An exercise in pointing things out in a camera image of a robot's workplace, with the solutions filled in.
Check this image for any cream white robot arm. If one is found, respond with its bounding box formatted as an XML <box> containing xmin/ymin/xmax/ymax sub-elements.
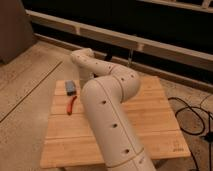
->
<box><xmin>71</xmin><ymin>48</ymin><xmax>156</xmax><ymax>171</ymax></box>

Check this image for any grey blue sponge block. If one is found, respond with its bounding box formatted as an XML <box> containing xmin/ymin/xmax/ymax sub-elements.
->
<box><xmin>65</xmin><ymin>80</ymin><xmax>76</xmax><ymax>96</ymax></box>

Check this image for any grey cabinet at left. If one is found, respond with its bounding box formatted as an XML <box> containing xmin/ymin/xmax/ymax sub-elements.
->
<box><xmin>0</xmin><ymin>0</ymin><xmax>36</xmax><ymax>63</ymax></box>

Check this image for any black floor cable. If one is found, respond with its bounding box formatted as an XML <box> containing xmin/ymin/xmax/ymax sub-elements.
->
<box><xmin>167</xmin><ymin>94</ymin><xmax>213</xmax><ymax>171</ymax></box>

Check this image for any white wooden rail frame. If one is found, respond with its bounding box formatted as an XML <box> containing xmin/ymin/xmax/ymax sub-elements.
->
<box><xmin>22</xmin><ymin>0</ymin><xmax>213</xmax><ymax>92</ymax></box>

